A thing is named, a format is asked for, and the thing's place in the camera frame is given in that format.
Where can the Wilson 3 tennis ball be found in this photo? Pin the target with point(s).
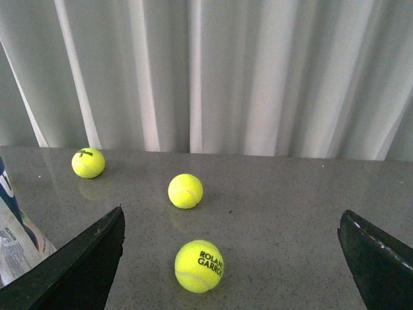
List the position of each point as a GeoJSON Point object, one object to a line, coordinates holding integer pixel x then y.
{"type": "Point", "coordinates": [88, 163]}

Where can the white pleated curtain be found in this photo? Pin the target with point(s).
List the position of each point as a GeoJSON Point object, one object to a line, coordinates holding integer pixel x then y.
{"type": "Point", "coordinates": [309, 79]}

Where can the Roland Garros tennis ball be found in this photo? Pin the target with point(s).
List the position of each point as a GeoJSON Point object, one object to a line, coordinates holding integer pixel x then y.
{"type": "Point", "coordinates": [199, 266]}

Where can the plain yellow tennis ball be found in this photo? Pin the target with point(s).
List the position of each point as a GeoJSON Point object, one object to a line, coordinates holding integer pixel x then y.
{"type": "Point", "coordinates": [185, 191]}

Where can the clear Wilson tennis ball can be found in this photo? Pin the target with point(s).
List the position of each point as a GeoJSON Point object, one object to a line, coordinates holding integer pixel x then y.
{"type": "Point", "coordinates": [23, 245]}

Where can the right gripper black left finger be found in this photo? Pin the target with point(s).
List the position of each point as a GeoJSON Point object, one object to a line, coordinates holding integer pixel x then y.
{"type": "Point", "coordinates": [78, 276]}

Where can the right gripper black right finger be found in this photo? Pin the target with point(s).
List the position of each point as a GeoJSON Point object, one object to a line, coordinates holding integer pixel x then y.
{"type": "Point", "coordinates": [380, 264]}

